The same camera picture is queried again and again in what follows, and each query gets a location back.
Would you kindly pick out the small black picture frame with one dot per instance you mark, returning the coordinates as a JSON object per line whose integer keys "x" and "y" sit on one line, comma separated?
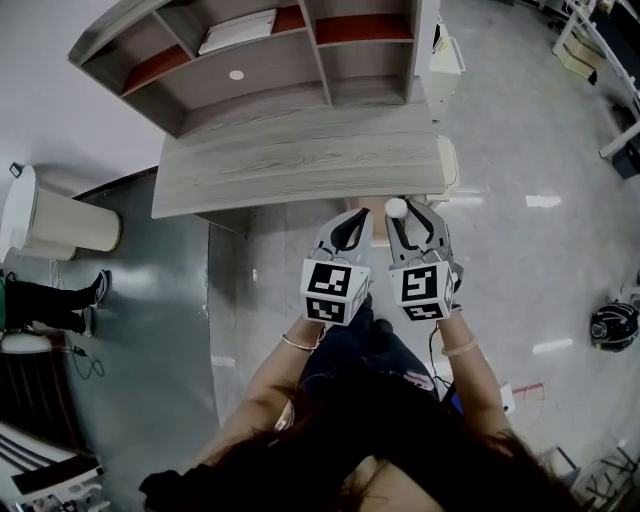
{"x": 15, "y": 169}

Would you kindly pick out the white power strip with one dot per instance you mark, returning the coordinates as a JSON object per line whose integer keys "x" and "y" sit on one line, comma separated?
{"x": 507, "y": 397}

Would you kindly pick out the person's black shoe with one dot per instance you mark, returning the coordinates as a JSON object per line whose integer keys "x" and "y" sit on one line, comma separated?
{"x": 384, "y": 327}

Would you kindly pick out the dark wooden cabinet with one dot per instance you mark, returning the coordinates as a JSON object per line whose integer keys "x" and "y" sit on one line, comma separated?
{"x": 35, "y": 395}

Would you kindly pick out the white side cabinet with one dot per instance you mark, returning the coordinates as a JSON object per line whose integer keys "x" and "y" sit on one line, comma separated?
{"x": 445, "y": 70}

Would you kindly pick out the person's right forearm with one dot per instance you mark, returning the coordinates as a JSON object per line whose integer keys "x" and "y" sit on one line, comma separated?
{"x": 472, "y": 385}

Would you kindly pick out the red floor tape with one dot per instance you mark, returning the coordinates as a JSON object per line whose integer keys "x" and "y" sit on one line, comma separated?
{"x": 530, "y": 386}

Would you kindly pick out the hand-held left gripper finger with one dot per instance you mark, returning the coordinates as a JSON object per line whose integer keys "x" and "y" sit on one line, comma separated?
{"x": 337, "y": 235}
{"x": 362, "y": 245}

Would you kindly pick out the black waste bin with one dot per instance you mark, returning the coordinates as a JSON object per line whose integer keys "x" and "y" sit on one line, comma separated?
{"x": 627, "y": 160}

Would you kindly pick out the small white ball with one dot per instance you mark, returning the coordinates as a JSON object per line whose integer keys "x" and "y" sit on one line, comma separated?
{"x": 397, "y": 207}

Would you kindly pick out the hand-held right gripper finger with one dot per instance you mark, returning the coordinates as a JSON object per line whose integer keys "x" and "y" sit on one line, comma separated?
{"x": 396, "y": 245}
{"x": 437, "y": 232}

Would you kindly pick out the long white office desk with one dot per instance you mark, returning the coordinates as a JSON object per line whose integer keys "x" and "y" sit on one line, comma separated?
{"x": 605, "y": 55}

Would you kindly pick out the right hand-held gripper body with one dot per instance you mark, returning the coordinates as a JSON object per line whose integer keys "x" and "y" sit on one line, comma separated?
{"x": 422, "y": 287}

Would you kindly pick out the white flat book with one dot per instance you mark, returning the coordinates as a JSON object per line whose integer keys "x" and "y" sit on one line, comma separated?
{"x": 235, "y": 31}

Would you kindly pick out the person's black clothed body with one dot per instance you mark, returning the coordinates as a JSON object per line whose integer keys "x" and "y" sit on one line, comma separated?
{"x": 360, "y": 410}

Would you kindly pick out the black helmet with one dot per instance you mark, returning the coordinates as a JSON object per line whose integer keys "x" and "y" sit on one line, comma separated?
{"x": 614, "y": 327}

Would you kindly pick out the cream trash bin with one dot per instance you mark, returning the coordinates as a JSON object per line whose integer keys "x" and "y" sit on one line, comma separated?
{"x": 447, "y": 165}

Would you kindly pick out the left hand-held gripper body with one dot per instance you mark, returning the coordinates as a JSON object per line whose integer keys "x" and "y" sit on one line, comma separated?
{"x": 327, "y": 287}

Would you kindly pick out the person's left forearm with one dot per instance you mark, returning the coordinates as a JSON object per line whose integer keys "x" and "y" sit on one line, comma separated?
{"x": 280, "y": 380}

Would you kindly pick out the stack of cardboard boxes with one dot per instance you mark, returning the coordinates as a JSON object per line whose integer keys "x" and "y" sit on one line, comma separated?
{"x": 580, "y": 52}

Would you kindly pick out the white round ribbed table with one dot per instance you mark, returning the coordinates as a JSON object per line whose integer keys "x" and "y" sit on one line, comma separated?
{"x": 65, "y": 225}

